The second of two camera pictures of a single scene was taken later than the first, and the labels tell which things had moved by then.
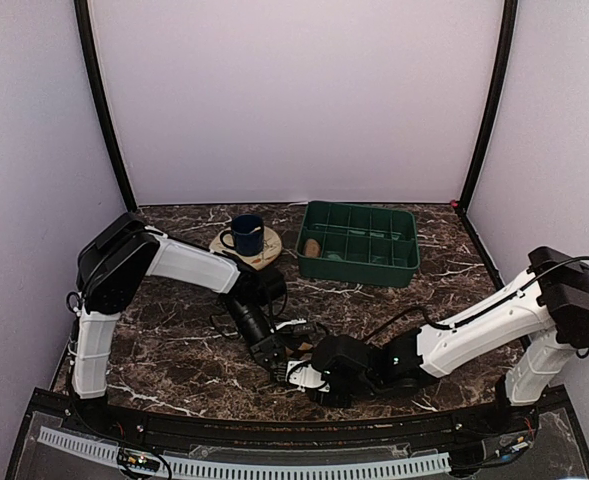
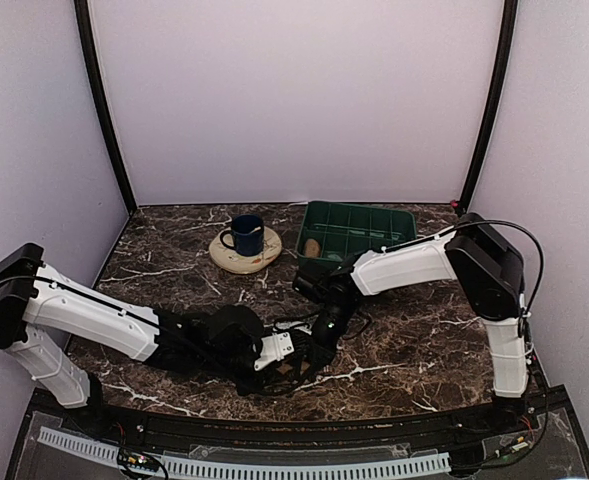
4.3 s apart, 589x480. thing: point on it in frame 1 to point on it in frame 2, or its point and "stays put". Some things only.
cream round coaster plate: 272,248 stays put
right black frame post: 510,13 stays put
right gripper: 328,401 to 322,354
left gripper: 266,349 to 246,387
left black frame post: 83,33 stays put
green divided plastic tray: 358,244 stays put
